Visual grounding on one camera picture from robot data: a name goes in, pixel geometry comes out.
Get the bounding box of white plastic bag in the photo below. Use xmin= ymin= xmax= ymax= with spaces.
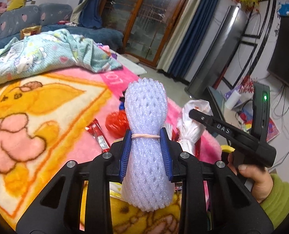
xmin=177 ymin=99 xmax=213 ymax=156

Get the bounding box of white foam fruit net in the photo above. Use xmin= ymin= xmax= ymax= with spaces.
xmin=122 ymin=78 xmax=175 ymax=212

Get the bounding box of red plastic bag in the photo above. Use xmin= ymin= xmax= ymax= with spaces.
xmin=105 ymin=110 xmax=130 ymax=138

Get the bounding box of red snack wrapper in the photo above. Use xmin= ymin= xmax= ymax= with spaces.
xmin=85 ymin=119 xmax=110 ymax=153

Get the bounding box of green sleeve forearm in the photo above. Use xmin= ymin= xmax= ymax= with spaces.
xmin=260 ymin=174 xmax=289 ymax=229

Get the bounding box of yellow rim trash bin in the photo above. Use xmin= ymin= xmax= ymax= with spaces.
xmin=221 ymin=145 xmax=235 ymax=154

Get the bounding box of right hand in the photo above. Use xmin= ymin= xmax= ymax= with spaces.
xmin=228 ymin=153 xmax=273 ymax=203

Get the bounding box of tv cabinet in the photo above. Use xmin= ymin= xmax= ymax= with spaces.
xmin=204 ymin=86 xmax=245 ymax=130

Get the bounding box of white paper roll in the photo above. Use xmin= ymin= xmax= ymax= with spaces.
xmin=225 ymin=90 xmax=241 ymax=110

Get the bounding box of blue curtain right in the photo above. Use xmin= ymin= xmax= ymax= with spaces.
xmin=157 ymin=0 xmax=219 ymax=80

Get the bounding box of blue curtain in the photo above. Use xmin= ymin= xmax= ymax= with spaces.
xmin=157 ymin=0 xmax=219 ymax=80
xmin=70 ymin=0 xmax=102 ymax=29

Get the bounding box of black television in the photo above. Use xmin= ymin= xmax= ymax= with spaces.
xmin=267 ymin=16 xmax=289 ymax=87

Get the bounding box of pink cartoon blanket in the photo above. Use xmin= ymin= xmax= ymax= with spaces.
xmin=0 ymin=64 xmax=222 ymax=232

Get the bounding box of silver tower air conditioner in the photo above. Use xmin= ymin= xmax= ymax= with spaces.
xmin=185 ymin=5 xmax=248 ymax=99

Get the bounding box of wooden glass sliding door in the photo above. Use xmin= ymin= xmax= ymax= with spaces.
xmin=100 ymin=0 xmax=187 ymax=68

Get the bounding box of light blue patterned quilt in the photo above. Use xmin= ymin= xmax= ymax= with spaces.
xmin=0 ymin=29 xmax=122 ymax=85

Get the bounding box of blue curtain left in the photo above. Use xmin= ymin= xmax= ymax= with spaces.
xmin=70 ymin=0 xmax=102 ymax=29

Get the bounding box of grey blue sofa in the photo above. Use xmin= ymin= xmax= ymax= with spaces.
xmin=0 ymin=3 xmax=123 ymax=51

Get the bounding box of yellow pillow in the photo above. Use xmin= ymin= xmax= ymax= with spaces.
xmin=7 ymin=0 xmax=27 ymax=11

